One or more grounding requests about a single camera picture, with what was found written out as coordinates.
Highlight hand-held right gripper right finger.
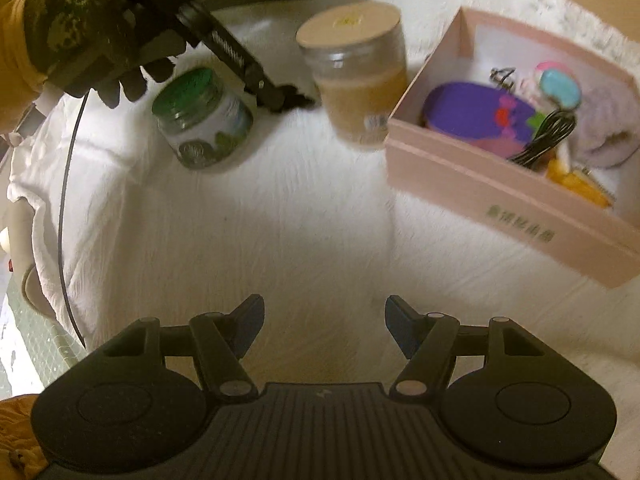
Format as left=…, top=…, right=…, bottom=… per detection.
left=384, top=295, right=546, bottom=401

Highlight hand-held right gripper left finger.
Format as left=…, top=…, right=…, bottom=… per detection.
left=102, top=294, right=266, bottom=401

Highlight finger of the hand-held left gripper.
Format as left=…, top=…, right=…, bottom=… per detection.
left=260, top=80, right=317, bottom=112

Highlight pink cardboard box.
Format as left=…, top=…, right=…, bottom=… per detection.
left=385, top=6, right=640, bottom=289

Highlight yellow soft item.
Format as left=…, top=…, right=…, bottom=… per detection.
left=545, top=160, right=614, bottom=209

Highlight blue pink-edged soft item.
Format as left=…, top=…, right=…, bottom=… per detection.
left=535, top=62, right=584, bottom=109

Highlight lavender plush scrunchie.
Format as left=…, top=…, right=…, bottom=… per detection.
left=565, top=84, right=636, bottom=169

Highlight person's left hand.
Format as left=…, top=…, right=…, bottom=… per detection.
left=25, top=0, right=177, bottom=109

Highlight beige lid clear jar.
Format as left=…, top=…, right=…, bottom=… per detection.
left=295, top=1, right=410, bottom=151

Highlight green lid glass jar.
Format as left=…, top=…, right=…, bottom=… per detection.
left=151, top=67, right=254, bottom=171

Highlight white fringed blanket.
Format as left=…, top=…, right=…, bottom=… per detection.
left=7, top=0, right=640, bottom=396

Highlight thin white cloth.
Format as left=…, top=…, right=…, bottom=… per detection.
left=7, top=91, right=166, bottom=331

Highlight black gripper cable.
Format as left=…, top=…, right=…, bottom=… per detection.
left=56, top=87, right=92, bottom=349

